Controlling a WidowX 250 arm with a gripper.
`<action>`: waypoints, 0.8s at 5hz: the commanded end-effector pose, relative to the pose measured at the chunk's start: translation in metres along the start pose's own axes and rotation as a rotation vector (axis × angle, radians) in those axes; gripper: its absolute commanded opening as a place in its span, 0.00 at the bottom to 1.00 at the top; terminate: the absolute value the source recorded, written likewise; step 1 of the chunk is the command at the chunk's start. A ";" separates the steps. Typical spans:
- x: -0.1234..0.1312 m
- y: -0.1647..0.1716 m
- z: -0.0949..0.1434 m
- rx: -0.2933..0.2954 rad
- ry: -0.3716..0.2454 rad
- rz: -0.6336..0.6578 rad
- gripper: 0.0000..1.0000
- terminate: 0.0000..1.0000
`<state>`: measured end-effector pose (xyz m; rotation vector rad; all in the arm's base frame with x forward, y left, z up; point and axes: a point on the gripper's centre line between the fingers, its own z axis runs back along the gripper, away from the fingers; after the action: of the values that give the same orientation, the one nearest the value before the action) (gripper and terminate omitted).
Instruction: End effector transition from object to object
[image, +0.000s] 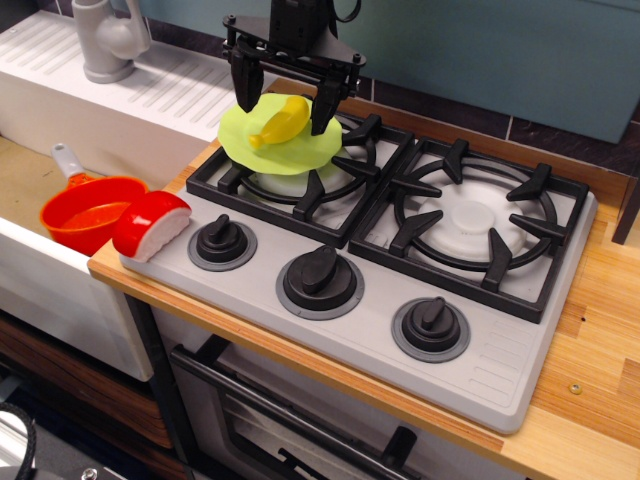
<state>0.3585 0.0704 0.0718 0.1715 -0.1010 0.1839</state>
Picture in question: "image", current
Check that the black middle stove knob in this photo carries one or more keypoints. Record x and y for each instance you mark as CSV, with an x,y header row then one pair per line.
x,y
320,285

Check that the black stove knob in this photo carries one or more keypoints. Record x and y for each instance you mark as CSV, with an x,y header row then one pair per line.
x,y
320,285
431,330
222,245

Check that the yellow toy banana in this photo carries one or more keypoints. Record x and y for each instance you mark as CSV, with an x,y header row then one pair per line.
x,y
284,125

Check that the light green plastic plate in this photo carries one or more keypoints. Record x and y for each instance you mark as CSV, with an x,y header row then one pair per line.
x,y
303,153

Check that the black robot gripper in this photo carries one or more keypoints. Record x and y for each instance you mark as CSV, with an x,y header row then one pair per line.
x,y
297,40

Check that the black right burner grate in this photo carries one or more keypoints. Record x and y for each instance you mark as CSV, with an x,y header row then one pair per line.
x,y
500,234

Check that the black left stove knob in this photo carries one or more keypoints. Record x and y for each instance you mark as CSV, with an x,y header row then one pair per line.
x,y
222,245

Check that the black burner grate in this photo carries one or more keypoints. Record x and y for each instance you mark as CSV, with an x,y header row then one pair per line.
x,y
324,204
500,234

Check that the grey toy stove top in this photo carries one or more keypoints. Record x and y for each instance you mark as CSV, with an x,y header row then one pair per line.
x,y
491,383

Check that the black oven door handle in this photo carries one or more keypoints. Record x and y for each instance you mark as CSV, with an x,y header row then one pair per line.
x,y
388,465

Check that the orange toy pot grey handle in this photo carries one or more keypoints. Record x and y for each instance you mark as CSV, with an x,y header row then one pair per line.
x,y
83,216

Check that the black right stove knob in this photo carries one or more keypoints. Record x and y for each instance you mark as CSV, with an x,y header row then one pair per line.
x,y
431,330

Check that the grey toy faucet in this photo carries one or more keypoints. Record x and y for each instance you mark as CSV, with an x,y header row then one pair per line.
x,y
110,44

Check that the red white toy sushi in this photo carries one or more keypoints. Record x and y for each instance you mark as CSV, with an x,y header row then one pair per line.
x,y
149,223

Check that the black left burner grate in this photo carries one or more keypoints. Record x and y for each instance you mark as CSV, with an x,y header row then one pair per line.
x,y
324,204

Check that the toy oven door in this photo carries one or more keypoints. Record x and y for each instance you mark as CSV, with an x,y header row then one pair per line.
x,y
267,421

